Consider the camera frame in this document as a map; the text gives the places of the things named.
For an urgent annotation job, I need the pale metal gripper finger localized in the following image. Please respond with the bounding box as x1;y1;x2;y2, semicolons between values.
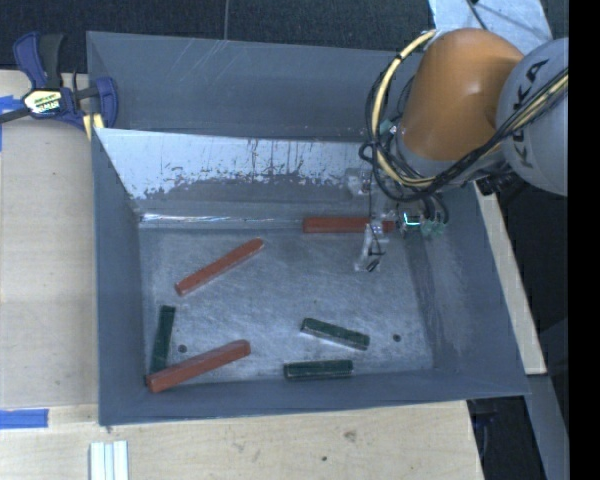
347;167;378;203
354;222;390;274

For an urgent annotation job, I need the red-brown flat block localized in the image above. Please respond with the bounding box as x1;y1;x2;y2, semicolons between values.
302;216;396;235
173;237;266;298
144;339;252;395

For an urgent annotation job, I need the dark green flat block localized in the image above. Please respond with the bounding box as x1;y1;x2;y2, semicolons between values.
282;359;355;382
148;304;177;375
299;317;371;352

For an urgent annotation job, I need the grey metal bin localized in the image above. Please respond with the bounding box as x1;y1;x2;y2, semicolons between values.
84;30;531;427

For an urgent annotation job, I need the black cylinder on white bracket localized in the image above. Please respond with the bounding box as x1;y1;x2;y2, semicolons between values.
474;170;524;198

